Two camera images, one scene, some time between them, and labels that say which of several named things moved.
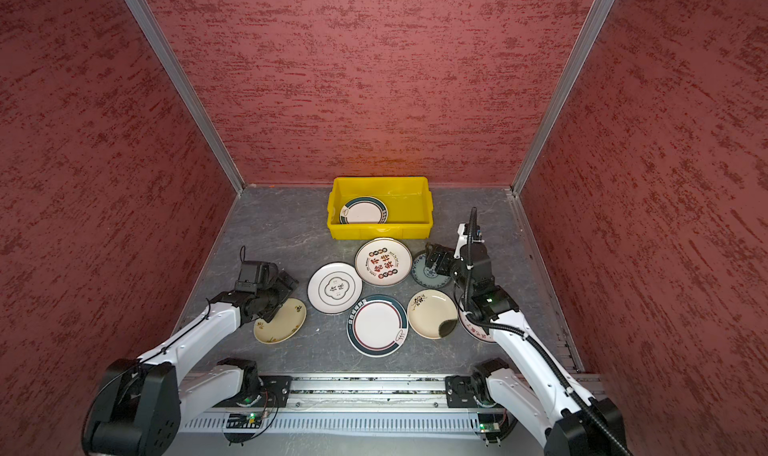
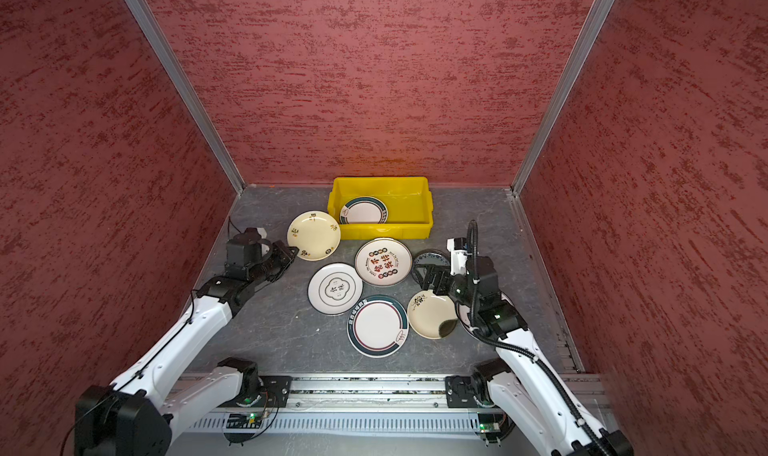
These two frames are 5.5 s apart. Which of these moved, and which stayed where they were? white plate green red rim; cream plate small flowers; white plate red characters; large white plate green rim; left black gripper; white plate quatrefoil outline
Moved: cream plate small flowers; left black gripper
Stayed: white plate quatrefoil outline; white plate red characters; large white plate green rim; white plate green red rim
